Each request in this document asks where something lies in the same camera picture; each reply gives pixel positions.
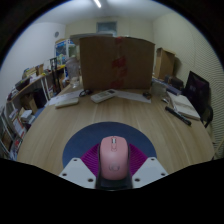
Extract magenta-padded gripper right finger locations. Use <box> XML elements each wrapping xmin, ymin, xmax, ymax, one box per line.
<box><xmin>127</xmin><ymin>143</ymin><xmax>169</xmax><ymax>189</ymax></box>

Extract grey window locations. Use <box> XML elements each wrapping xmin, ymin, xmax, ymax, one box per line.
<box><xmin>96</xmin><ymin>21</ymin><xmax>118</xmax><ymax>37</ymax></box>

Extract white remote control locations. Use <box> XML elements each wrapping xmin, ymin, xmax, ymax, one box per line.
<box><xmin>90</xmin><ymin>88</ymin><xmax>118</xmax><ymax>104</ymax></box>
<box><xmin>54</xmin><ymin>97</ymin><xmax>80</xmax><ymax>109</ymax></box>

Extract tall open cardboard box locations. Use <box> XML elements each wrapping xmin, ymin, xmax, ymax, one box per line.
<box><xmin>153</xmin><ymin>47</ymin><xmax>177</xmax><ymax>81</ymax></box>

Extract black office chair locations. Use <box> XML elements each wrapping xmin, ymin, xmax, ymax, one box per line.
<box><xmin>184</xmin><ymin>70</ymin><xmax>214</xmax><ymax>129</ymax></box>

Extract large brown cardboard box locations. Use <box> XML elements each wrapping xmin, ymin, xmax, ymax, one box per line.
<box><xmin>79</xmin><ymin>35</ymin><xmax>156</xmax><ymax>91</ymax></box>

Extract blue white printed box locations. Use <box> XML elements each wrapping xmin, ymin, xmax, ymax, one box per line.
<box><xmin>54</xmin><ymin>38</ymin><xmax>77</xmax><ymax>66</ymax></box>

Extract cluttered shelf unit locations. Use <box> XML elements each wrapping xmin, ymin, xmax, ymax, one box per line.
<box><xmin>0</xmin><ymin>63</ymin><xmax>56</xmax><ymax>161</ymax></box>

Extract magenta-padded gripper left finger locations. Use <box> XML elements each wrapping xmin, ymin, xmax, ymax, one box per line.
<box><xmin>58</xmin><ymin>143</ymin><xmax>102</xmax><ymax>190</ymax></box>

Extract dark blue book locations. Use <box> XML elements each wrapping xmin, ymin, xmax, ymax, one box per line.
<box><xmin>163</xmin><ymin>82</ymin><xmax>184</xmax><ymax>97</ymax></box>

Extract black eyeglasses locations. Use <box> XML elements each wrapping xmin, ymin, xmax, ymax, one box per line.
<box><xmin>78</xmin><ymin>88</ymin><xmax>94</xmax><ymax>98</ymax></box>

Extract clear glass jar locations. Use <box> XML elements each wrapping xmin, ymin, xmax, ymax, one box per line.
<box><xmin>65</xmin><ymin>55</ymin><xmax>82</xmax><ymax>89</ymax></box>

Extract white paper sheet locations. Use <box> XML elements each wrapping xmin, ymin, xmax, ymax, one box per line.
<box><xmin>48</xmin><ymin>89</ymin><xmax>84</xmax><ymax>106</ymax></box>
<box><xmin>114</xmin><ymin>89</ymin><xmax>152</xmax><ymax>104</ymax></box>

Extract pink computer mouse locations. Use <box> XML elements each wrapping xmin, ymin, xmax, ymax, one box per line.
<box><xmin>99</xmin><ymin>135</ymin><xmax>130</xmax><ymax>181</ymax></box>

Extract large white book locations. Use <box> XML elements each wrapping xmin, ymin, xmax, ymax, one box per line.
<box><xmin>166</xmin><ymin>90</ymin><xmax>202</xmax><ymax>121</ymax></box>

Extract dark blue mouse pad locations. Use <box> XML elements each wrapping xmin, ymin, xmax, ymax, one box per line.
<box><xmin>62</xmin><ymin>121</ymin><xmax>158</xmax><ymax>191</ymax></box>

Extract black marker pen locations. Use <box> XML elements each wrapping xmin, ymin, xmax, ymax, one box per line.
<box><xmin>164</xmin><ymin>105</ymin><xmax>193</xmax><ymax>127</ymax></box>

